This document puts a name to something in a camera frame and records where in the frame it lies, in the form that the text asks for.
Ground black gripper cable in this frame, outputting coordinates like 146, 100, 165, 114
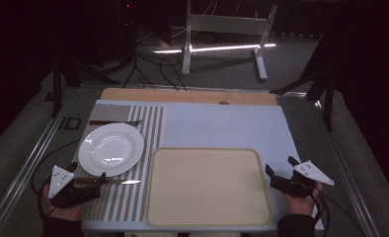
30, 139, 82, 219
308, 189, 368, 237

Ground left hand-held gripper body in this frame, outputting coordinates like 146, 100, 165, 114
46, 165, 102, 209

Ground white metal stand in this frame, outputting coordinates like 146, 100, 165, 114
181, 0, 278, 82

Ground person's right hand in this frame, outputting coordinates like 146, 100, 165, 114
282, 181, 326, 217

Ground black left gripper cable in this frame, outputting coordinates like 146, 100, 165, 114
30, 139, 82, 219

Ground black floor cables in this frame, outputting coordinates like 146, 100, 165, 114
122, 36, 189, 92

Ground striped placemat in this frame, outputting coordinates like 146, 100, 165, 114
73, 103, 165, 222

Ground knife with wooden handle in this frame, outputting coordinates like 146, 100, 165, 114
74, 177, 142, 186

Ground light blue table mat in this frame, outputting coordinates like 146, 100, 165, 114
71, 99, 326, 232

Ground beige plastic tray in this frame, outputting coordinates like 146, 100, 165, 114
145, 146, 273, 228

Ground person's left hand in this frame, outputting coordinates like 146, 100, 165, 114
39, 183, 86, 222

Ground black tripod stand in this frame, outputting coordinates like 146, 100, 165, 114
269, 19, 340, 132
49, 48, 121, 119

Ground aluminium frame rail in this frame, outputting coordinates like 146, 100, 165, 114
0, 88, 80, 237
309, 98, 383, 237

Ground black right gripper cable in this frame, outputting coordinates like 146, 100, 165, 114
308, 189, 368, 237

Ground white round plate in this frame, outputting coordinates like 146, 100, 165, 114
78, 122, 145, 178

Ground bright light strip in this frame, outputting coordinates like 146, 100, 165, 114
151, 42, 277, 55

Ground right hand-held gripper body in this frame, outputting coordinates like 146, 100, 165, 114
269, 159, 336, 199

